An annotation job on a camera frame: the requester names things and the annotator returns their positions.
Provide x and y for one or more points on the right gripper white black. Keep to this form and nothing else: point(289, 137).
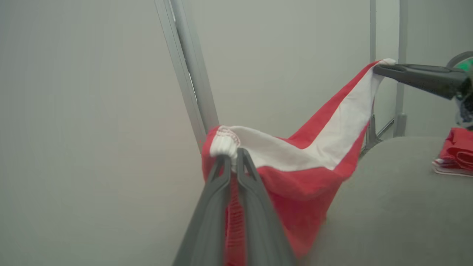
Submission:
point(466, 107)

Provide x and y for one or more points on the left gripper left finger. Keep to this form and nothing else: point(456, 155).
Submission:
point(207, 229)

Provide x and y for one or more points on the red white hooded garment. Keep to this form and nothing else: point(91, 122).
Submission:
point(306, 184)

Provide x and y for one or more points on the grey partition joint post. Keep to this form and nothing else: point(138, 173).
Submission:
point(192, 74)

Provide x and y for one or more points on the thin grey metal frame stand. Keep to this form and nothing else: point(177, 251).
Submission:
point(402, 55)

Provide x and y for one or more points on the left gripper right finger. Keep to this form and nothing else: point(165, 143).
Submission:
point(258, 229)

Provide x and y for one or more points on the red basketball jersey number 23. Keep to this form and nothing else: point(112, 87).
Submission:
point(458, 151)

